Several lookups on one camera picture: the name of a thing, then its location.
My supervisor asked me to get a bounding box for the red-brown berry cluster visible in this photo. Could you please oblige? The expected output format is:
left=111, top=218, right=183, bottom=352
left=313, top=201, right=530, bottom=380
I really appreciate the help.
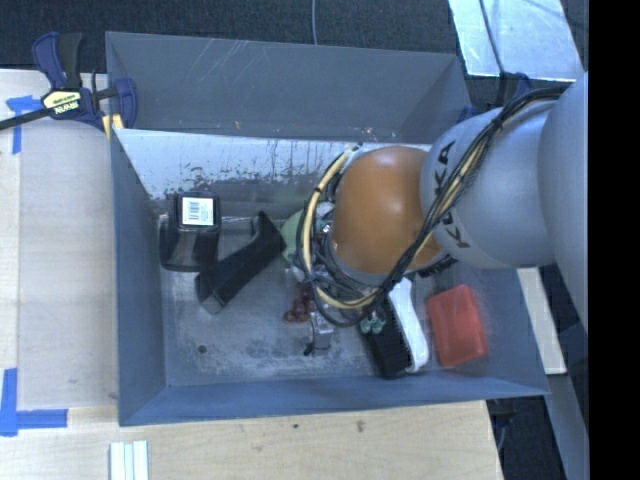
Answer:
left=283, top=287, right=315, bottom=325

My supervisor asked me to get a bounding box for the grey metal bin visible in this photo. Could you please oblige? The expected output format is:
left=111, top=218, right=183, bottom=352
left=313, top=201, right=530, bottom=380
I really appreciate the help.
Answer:
left=104, top=30, right=552, bottom=428

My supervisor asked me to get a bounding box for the white brush with black bristles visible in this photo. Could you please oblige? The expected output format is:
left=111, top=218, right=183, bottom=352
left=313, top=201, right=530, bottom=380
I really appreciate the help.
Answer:
left=358, top=276, right=431, bottom=381

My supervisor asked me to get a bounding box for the long black flat block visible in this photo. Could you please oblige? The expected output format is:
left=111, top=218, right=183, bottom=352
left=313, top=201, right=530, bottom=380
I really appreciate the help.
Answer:
left=193, top=210, right=288, bottom=316

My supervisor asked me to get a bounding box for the pale green object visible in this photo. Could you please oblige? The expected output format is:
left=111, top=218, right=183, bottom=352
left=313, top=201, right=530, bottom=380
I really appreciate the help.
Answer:
left=280, top=209, right=307, bottom=261

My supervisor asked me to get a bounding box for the orange-red sponge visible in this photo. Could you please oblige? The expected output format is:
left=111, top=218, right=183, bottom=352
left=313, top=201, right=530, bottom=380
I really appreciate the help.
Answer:
left=425, top=283, right=490, bottom=369

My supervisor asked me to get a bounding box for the black box with barcode label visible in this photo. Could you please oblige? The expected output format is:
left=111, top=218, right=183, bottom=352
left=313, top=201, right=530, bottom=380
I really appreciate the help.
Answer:
left=158, top=192, right=223, bottom=273

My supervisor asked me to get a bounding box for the pale wood board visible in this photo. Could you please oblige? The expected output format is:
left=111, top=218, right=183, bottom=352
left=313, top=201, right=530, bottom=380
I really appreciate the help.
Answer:
left=16, top=116, right=120, bottom=411

